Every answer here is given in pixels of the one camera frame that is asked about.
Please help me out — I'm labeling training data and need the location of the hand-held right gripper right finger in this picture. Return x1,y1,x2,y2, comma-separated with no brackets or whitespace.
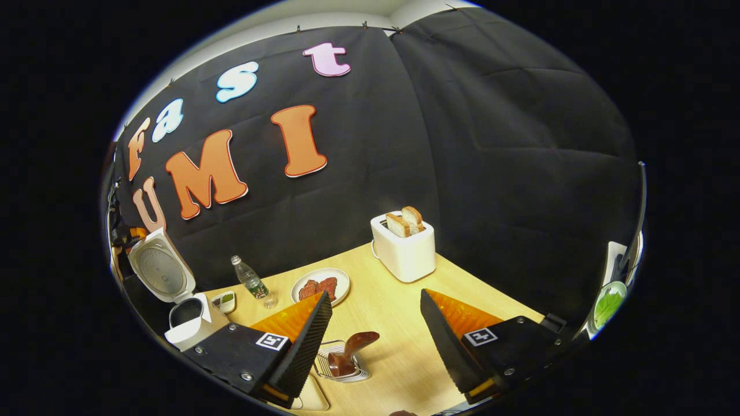
419,289,570,406

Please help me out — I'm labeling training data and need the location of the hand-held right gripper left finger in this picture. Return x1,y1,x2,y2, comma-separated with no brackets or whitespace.
184,291,334,410

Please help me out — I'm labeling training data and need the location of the white panel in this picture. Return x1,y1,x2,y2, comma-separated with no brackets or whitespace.
604,241,637,284

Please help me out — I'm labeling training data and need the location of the white toaster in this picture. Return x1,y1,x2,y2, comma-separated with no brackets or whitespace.
370,211,436,283

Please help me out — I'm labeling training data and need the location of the white oval plate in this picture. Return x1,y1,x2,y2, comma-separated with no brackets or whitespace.
291,268,351,307

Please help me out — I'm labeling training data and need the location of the metal wire chopstick holder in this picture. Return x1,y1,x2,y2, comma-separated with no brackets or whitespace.
314,339,371,383

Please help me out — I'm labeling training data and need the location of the toasted bread slice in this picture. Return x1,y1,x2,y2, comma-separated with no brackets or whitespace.
386,213,411,238
401,206,426,233

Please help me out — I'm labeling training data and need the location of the white bowl of green vegetables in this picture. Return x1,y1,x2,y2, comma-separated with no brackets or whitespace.
587,281,628,340

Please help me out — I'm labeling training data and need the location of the black backdrop cloth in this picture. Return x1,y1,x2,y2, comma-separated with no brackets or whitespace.
101,7,642,347

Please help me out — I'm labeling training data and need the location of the white tray of rice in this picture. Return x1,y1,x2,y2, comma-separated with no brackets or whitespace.
292,374,330,412

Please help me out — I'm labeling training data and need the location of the clear plastic water bottle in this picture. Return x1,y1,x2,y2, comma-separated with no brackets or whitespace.
231,255,278,309

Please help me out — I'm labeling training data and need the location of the small white sauce dish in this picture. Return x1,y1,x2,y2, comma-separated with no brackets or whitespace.
210,291,237,314

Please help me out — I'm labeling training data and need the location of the white rice cooker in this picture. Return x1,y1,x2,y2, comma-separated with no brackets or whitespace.
127,227,231,352

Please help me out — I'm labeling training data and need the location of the brown wooden spoon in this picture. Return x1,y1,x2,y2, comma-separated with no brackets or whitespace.
327,331,380,377

